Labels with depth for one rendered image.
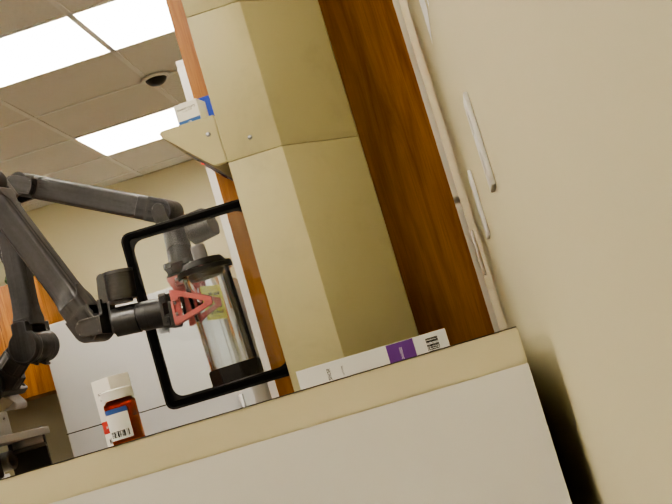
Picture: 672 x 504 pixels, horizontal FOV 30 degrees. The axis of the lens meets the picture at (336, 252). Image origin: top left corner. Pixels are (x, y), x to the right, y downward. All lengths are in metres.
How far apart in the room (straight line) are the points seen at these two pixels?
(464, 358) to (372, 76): 1.55
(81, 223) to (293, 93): 5.95
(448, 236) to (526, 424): 1.45
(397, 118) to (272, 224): 0.51
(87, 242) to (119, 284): 5.92
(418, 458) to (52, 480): 0.40
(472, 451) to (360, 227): 1.21
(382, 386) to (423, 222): 1.45
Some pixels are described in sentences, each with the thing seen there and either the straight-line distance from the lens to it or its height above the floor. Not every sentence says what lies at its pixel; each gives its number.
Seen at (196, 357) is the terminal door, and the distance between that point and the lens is 2.73.
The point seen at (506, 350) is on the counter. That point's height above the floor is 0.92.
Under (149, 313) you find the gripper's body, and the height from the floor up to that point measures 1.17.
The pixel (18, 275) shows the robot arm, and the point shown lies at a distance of 3.06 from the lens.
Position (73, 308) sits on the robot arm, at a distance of 2.47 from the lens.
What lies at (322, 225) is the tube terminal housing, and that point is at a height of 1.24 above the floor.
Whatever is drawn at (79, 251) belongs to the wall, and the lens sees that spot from 8.36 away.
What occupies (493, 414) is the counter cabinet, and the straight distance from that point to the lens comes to 1.33.
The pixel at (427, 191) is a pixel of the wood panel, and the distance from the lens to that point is 2.76.
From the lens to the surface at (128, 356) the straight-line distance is 7.53.
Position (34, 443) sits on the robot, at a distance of 2.93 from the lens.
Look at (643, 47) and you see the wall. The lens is 0.41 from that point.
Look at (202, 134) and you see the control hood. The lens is 2.46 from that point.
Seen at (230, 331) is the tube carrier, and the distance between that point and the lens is 2.37.
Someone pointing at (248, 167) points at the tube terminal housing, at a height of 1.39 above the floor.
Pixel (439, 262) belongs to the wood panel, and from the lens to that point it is 2.74.
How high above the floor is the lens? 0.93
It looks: 6 degrees up
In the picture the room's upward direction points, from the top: 16 degrees counter-clockwise
